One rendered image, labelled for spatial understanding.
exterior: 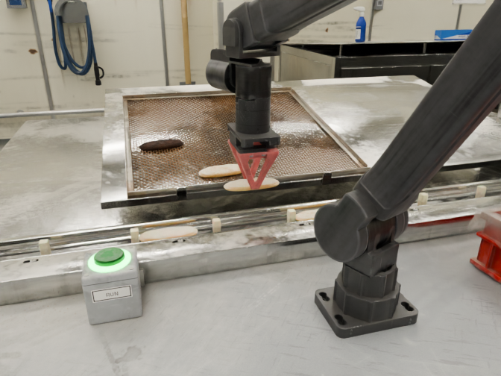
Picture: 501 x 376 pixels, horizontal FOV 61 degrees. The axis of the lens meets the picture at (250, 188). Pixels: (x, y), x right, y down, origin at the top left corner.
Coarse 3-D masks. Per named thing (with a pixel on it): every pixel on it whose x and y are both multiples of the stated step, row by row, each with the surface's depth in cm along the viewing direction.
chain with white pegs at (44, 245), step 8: (424, 192) 85; (480, 192) 88; (424, 200) 84; (288, 216) 78; (216, 224) 74; (136, 232) 70; (40, 240) 67; (136, 240) 71; (40, 248) 67; (48, 248) 68
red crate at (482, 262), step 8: (480, 232) 67; (488, 240) 65; (480, 248) 68; (488, 248) 66; (496, 248) 65; (480, 256) 68; (488, 256) 66; (496, 256) 65; (480, 264) 68; (488, 264) 66; (496, 264) 66; (488, 272) 66; (496, 272) 66; (496, 280) 66
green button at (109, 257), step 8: (104, 248) 58; (112, 248) 58; (120, 248) 58; (96, 256) 57; (104, 256) 57; (112, 256) 57; (120, 256) 57; (96, 264) 56; (104, 264) 55; (112, 264) 56
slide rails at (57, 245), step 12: (456, 192) 90; (468, 192) 90; (492, 192) 90; (264, 216) 80; (276, 216) 80; (204, 228) 75; (72, 240) 71; (84, 240) 71; (96, 240) 71; (108, 240) 71; (120, 240) 72; (0, 252) 68; (12, 252) 68; (24, 252) 68; (36, 252) 69
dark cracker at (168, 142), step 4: (156, 140) 96; (160, 140) 96; (164, 140) 96; (168, 140) 96; (172, 140) 96; (176, 140) 97; (180, 140) 97; (144, 144) 95; (148, 144) 94; (152, 144) 94; (156, 144) 94; (160, 144) 95; (164, 144) 95; (168, 144) 95; (172, 144) 95; (176, 144) 96; (180, 144) 96; (140, 148) 94; (144, 148) 94; (148, 148) 94; (152, 148) 94; (156, 148) 94; (160, 148) 94; (164, 148) 95
